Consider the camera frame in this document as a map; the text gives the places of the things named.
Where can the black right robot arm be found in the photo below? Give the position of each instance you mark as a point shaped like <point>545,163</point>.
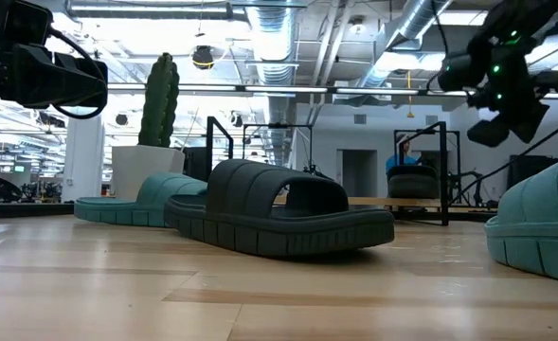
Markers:
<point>534,14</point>

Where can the black rubber slide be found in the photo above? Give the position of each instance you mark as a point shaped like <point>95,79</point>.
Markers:
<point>413,182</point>
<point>259,227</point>

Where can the teal rubber slide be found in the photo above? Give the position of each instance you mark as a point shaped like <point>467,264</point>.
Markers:
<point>539,227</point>
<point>127,208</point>

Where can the black monitor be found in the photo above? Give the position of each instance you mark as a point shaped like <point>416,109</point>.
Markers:
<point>536,173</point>

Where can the ceiling light strip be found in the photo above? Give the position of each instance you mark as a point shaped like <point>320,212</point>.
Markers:
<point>283,89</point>

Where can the white pillar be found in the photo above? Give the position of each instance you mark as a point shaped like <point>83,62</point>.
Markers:
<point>83,161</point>

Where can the wooden shelf with black frame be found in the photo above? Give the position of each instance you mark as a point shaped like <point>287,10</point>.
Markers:
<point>444,189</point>

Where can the black aluminium table frame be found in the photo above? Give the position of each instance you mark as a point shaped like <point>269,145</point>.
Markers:
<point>23,210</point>

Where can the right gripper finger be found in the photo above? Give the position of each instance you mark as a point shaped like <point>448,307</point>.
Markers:
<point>491,132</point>
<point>529,120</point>

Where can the green cactus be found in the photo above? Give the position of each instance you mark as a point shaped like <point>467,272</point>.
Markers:
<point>157,104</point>

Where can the person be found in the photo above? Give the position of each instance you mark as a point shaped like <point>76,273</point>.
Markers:
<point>399,163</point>

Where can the silver ventilation duct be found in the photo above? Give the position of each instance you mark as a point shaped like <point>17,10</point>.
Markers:
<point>274,47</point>
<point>420,19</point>

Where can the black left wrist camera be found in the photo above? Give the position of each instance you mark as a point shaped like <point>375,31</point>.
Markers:
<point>25,21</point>

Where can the round black ceiling fixture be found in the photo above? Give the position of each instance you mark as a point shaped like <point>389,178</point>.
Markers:
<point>203,57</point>

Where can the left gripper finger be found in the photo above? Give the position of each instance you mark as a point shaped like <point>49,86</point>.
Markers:
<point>60,78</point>

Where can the black rig frame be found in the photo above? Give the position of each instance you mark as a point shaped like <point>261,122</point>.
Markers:
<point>278,125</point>

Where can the yellow hanging tag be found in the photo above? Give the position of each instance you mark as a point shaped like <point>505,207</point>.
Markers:
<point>410,111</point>

